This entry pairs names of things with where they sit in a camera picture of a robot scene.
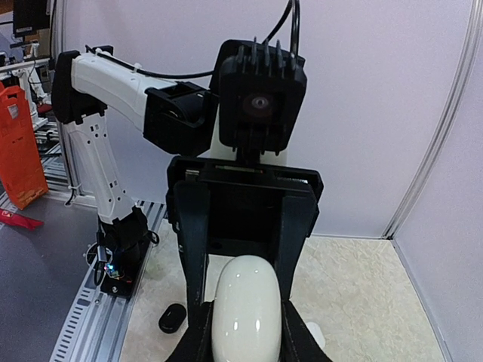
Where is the white earbud charging case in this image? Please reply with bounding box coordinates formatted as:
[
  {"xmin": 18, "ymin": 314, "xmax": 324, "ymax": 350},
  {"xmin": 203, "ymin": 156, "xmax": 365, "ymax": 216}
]
[{"xmin": 306, "ymin": 321, "xmax": 326, "ymax": 350}]

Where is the beige charging case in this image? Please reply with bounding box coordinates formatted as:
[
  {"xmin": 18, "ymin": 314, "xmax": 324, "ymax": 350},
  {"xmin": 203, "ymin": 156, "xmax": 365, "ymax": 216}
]
[{"xmin": 211, "ymin": 255, "xmax": 281, "ymax": 361}]

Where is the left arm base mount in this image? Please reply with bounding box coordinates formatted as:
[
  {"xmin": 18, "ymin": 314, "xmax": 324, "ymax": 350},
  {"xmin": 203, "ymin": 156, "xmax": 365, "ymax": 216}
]
[{"xmin": 89, "ymin": 225, "xmax": 159, "ymax": 299}]

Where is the aluminium front rail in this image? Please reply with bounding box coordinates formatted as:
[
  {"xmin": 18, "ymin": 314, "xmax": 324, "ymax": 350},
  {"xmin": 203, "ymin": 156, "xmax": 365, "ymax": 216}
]
[{"xmin": 48, "ymin": 199, "xmax": 167, "ymax": 362}]

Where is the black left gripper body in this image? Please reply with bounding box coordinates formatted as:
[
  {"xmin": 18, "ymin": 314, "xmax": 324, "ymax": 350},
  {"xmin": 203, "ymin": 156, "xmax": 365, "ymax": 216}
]
[{"xmin": 166, "ymin": 156, "xmax": 324, "ymax": 267}]

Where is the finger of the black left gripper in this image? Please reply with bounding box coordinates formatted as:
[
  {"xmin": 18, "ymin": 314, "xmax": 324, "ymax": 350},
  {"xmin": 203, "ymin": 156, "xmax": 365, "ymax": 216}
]
[
  {"xmin": 174, "ymin": 181, "xmax": 210, "ymax": 313},
  {"xmin": 275, "ymin": 183, "xmax": 318, "ymax": 300}
]

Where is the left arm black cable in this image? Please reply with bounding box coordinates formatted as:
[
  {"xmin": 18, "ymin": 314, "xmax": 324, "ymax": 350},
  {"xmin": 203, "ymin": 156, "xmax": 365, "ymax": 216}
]
[{"xmin": 86, "ymin": 0, "xmax": 303, "ymax": 80}]

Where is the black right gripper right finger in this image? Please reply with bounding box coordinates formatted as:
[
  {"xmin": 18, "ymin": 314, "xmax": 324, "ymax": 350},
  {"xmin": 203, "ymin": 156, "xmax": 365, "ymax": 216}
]
[{"xmin": 280, "ymin": 300, "xmax": 332, "ymax": 362}]

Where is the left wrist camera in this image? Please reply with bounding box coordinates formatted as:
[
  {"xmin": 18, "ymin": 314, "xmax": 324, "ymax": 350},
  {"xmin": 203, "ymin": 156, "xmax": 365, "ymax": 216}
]
[{"xmin": 210, "ymin": 39, "xmax": 307, "ymax": 164}]

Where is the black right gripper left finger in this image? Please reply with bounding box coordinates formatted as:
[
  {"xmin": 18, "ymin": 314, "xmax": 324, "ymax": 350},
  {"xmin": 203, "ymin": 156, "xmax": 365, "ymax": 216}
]
[{"xmin": 165, "ymin": 302, "xmax": 214, "ymax": 362}]

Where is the black oval charging case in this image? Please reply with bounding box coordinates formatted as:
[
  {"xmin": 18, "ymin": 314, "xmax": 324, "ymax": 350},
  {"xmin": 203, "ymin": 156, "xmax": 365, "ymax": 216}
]
[{"xmin": 158, "ymin": 303, "xmax": 187, "ymax": 334}]

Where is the orange box background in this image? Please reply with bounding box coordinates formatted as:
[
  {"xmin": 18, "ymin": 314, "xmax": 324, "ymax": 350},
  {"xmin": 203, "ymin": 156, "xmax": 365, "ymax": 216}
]
[{"xmin": 1, "ymin": 85, "xmax": 48, "ymax": 210}]

